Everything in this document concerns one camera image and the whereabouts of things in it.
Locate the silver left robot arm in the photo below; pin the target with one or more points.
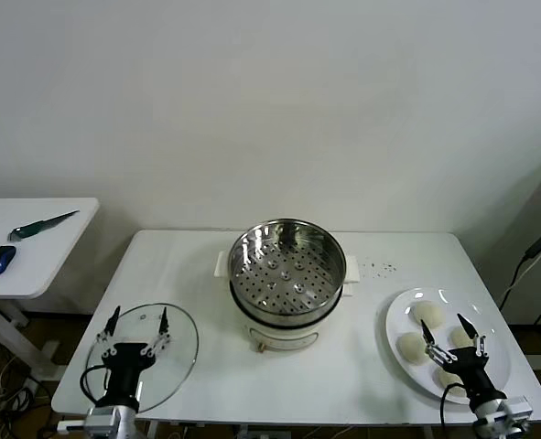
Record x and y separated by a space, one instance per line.
114 423

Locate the perforated steel steamer basket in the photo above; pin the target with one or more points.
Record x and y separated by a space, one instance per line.
288 292

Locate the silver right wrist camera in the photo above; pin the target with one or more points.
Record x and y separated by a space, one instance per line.
522 406

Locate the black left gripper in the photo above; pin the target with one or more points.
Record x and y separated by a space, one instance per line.
126 366

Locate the white steamed baozi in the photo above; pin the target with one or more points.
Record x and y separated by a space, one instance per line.
444 377
458 337
409 347
431 312

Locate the white power strip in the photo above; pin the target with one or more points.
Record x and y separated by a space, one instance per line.
31 386

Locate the large white plate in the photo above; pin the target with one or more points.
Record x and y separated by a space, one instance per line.
499 361

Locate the small white side table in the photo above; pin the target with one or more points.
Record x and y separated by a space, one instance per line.
59 256

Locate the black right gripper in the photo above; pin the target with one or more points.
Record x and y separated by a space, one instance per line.
473 375

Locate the scattered dark crumbs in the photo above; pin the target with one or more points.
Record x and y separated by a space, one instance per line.
388 266

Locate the white electric cooking pot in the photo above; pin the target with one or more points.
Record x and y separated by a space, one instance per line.
279 336

